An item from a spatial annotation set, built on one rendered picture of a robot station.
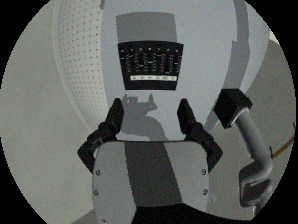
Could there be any black lighting desk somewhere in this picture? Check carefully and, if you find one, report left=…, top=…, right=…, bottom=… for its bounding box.
left=117, top=41, right=184, bottom=91

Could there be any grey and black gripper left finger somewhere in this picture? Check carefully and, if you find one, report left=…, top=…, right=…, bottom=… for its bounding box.
left=77, top=98, right=124, bottom=174

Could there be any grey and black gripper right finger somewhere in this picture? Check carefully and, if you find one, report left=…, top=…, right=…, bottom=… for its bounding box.
left=177, top=98, right=223, bottom=174

